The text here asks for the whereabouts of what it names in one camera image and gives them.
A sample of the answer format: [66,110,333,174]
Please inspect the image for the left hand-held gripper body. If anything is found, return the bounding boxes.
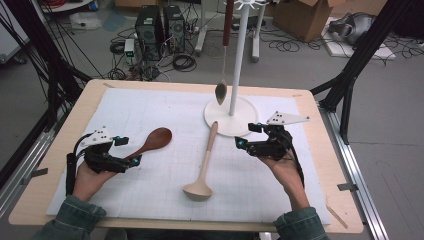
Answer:
[79,126,133,174]

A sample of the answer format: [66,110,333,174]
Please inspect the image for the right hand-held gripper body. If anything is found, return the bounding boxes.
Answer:
[248,110,311,161]

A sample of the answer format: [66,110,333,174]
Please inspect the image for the white utensil rack stand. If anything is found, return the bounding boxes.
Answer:
[203,0,269,138]

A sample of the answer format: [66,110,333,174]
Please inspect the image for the brown wooden spoon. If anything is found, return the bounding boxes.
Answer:
[123,127,173,161]

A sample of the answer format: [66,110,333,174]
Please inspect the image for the beige ladle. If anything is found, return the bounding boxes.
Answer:
[182,120,219,202]

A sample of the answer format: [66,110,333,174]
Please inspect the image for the steel ladle with brown handle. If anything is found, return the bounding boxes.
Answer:
[214,0,235,107]

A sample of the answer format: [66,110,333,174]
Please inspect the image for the person's left hand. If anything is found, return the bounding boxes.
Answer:
[71,161,116,203]

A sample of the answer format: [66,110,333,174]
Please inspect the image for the person's right hand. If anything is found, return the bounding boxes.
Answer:
[258,154,311,206]

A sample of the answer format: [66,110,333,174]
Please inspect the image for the white grid mat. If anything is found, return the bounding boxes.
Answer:
[46,87,331,225]

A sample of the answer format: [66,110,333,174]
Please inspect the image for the white metal stand leg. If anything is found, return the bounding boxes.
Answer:
[194,0,208,56]
[251,4,267,63]

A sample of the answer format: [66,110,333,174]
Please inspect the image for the white power supply box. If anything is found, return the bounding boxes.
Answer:
[123,38,136,58]

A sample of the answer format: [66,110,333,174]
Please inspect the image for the black power strip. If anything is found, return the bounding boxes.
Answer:
[234,15,267,32]

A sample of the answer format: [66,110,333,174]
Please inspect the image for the black computer tower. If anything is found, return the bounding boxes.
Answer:
[134,4,164,62]
[163,4,186,54]

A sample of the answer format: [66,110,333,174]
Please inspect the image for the white foam board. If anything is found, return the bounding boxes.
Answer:
[321,16,398,61]

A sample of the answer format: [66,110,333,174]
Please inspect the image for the clear plastic bag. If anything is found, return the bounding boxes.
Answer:
[69,12,103,32]

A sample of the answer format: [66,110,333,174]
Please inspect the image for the grey bag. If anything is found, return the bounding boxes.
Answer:
[328,12,376,46]

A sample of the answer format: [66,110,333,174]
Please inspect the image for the round white table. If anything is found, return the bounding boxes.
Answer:
[39,0,94,14]

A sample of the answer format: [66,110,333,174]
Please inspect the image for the white panel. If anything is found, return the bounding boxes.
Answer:
[0,0,30,64]

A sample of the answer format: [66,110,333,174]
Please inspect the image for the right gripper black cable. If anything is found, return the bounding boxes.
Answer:
[286,146,305,188]

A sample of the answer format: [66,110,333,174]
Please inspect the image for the aluminium rail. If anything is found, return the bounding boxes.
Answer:
[0,113,64,218]
[318,106,389,240]

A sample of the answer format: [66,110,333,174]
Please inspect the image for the black metal frame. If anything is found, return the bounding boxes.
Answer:
[0,0,93,188]
[309,0,414,146]

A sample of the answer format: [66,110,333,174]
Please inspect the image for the small black cable coil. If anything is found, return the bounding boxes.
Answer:
[109,39,127,56]

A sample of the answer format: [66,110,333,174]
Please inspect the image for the large black cable coil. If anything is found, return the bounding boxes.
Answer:
[171,53,198,73]

